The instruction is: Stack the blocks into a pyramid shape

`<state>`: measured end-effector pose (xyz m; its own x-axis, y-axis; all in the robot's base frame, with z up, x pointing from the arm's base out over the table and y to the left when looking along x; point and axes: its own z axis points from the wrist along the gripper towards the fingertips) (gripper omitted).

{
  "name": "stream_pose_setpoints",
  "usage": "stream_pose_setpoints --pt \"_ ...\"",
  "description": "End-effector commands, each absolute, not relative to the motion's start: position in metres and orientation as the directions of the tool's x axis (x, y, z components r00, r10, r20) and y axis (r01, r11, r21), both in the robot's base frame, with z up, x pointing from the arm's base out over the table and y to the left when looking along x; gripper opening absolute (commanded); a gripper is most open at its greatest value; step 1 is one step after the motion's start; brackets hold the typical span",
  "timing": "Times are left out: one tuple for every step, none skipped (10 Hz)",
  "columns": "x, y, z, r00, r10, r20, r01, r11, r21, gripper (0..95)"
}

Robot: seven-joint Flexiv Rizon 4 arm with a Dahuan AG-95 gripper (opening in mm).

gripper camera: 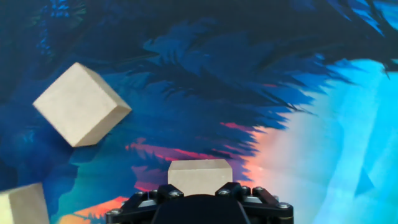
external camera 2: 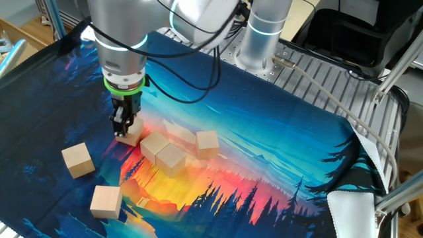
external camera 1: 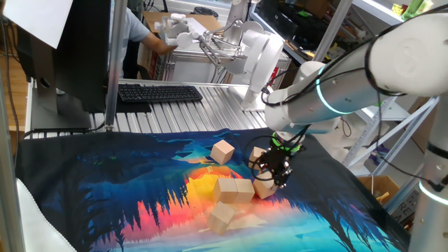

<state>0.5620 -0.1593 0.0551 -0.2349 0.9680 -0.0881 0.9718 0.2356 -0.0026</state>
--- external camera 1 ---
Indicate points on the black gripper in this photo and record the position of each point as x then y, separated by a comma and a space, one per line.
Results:
276, 157

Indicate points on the bare person forearm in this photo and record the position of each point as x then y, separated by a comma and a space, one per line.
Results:
154, 43

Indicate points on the silver white background robot arm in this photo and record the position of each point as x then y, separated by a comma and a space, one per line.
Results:
259, 59

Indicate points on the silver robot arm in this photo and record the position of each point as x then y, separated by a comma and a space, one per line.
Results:
350, 91

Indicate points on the white foam packing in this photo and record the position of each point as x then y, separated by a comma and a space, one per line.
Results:
329, 141

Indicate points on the brown cardboard box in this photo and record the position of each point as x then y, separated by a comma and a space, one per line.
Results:
371, 183

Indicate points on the white shelf rack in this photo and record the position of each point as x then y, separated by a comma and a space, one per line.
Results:
392, 113

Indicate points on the black computer keyboard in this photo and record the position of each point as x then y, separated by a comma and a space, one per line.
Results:
157, 93

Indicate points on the black storage crates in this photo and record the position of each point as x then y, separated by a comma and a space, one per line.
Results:
280, 17

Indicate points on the black desk pad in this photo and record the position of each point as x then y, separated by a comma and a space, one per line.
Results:
133, 106

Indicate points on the small green object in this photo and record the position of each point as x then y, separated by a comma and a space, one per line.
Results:
304, 14

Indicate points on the brown cardboard sheet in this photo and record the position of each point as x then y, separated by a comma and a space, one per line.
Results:
210, 21

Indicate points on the white paper sheet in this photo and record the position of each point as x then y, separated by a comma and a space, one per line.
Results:
35, 17
199, 26

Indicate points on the forest sunset printed cloth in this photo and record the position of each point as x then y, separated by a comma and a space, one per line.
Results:
105, 182

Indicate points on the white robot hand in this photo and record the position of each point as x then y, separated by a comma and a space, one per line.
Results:
178, 31

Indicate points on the black round device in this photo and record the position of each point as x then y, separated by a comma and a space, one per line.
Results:
206, 11

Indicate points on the person in light blue shirt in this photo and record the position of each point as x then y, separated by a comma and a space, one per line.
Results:
131, 31

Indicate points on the green plastic packaging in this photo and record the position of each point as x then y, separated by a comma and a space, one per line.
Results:
413, 8

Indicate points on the black computer monitor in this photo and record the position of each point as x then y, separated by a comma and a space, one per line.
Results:
84, 52

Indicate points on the aluminium frame post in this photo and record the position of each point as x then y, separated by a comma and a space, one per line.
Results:
332, 28
115, 70
8, 192

